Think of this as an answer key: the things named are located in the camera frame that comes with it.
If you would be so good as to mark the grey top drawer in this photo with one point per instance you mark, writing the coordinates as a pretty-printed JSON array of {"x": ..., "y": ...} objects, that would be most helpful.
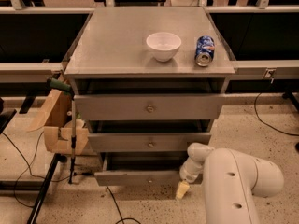
[{"x": 149, "y": 106}]

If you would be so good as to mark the green-handled metal pole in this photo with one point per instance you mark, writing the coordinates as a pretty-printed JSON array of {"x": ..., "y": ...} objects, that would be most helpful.
[{"x": 72, "y": 131}]

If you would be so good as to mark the white bowl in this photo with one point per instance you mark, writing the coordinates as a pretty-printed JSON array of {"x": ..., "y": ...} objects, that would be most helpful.
[{"x": 163, "y": 45}]

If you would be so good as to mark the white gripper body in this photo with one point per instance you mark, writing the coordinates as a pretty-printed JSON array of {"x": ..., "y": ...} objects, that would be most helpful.
[{"x": 187, "y": 174}]

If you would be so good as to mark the grey middle drawer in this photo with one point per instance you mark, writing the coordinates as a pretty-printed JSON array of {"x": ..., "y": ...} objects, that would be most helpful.
[{"x": 145, "y": 142}]

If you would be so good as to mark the grey drawer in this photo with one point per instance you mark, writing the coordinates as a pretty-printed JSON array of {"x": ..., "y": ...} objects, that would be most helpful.
[
  {"x": 145, "y": 142},
  {"x": 140, "y": 168},
  {"x": 149, "y": 106}
]

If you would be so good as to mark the open cardboard box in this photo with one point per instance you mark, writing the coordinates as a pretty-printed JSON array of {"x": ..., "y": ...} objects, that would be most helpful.
[{"x": 54, "y": 117}]

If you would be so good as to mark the grey three-drawer cabinet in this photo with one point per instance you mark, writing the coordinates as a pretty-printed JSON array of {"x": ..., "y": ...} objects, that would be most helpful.
[{"x": 112, "y": 58}]

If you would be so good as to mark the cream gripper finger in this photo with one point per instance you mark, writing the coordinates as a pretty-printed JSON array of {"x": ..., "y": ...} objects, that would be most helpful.
[{"x": 182, "y": 189}]

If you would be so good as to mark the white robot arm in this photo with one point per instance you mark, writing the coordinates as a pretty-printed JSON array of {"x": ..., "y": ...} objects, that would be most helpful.
[{"x": 231, "y": 180}]

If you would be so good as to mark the grey bottom drawer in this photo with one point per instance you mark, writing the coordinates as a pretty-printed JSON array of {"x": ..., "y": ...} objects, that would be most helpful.
[{"x": 140, "y": 168}]

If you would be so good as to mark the blue soda can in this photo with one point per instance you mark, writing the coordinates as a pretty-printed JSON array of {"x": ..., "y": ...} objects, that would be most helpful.
[{"x": 204, "y": 52}]

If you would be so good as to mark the black metal stand leg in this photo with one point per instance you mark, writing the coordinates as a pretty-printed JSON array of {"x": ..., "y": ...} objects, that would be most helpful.
[{"x": 44, "y": 189}]

